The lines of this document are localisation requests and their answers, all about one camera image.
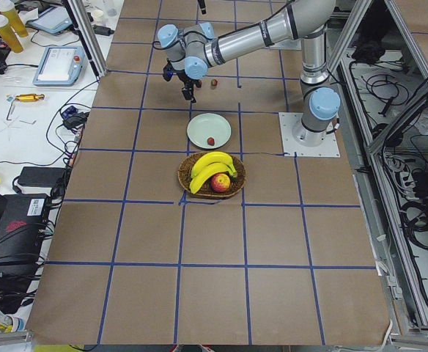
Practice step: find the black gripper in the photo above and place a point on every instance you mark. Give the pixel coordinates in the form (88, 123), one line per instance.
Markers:
(183, 79)

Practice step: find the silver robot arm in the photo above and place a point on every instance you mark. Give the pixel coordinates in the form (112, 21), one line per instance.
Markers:
(192, 51)

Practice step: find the pale green plate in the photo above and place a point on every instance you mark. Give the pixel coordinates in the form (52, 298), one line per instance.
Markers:
(206, 125)

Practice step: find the yellow banana bunch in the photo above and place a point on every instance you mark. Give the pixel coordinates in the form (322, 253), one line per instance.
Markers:
(208, 165)

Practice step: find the woven wicker basket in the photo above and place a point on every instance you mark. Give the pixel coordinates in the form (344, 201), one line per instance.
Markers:
(184, 177)

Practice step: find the white paper cup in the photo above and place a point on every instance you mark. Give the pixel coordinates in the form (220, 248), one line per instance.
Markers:
(98, 17)

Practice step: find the red yellow apple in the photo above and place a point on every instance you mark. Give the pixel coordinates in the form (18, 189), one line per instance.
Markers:
(220, 183)

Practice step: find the blue teach pendant near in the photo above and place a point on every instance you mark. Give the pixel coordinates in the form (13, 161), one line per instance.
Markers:
(60, 66)

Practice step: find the blue teach pendant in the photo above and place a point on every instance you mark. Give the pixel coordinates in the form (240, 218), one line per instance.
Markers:
(60, 66)
(54, 20)

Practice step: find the blue teach pendant far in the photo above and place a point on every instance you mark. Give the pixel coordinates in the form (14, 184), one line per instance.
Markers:
(54, 20)

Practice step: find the person in black clothes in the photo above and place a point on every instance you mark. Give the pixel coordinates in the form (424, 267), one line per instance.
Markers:
(375, 26)

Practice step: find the black power adapter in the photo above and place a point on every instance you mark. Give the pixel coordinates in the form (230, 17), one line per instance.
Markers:
(36, 176)

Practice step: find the yellow bottle white cap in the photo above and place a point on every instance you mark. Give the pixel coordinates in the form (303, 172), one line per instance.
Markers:
(8, 35)

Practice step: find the black computer box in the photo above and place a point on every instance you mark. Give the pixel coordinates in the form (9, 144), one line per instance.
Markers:
(24, 218)

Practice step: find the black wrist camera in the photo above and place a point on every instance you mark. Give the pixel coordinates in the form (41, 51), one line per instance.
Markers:
(168, 71)

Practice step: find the aluminium frame post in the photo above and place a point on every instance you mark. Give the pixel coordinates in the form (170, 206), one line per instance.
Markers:
(82, 25)

